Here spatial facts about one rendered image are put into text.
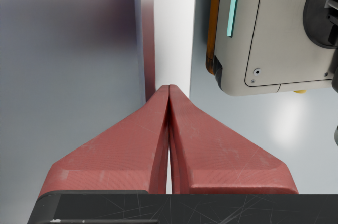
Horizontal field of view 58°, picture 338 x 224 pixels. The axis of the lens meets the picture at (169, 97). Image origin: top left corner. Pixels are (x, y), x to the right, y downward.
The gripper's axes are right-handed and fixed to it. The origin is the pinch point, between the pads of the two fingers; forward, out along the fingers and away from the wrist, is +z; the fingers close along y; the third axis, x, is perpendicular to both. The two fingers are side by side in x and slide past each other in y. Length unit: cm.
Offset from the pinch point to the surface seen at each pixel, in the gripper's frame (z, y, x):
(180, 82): 3.5, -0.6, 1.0
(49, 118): 2.1, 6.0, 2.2
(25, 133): 1.9, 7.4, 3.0
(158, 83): 3.3, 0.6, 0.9
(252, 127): 100, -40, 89
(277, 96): 101, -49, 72
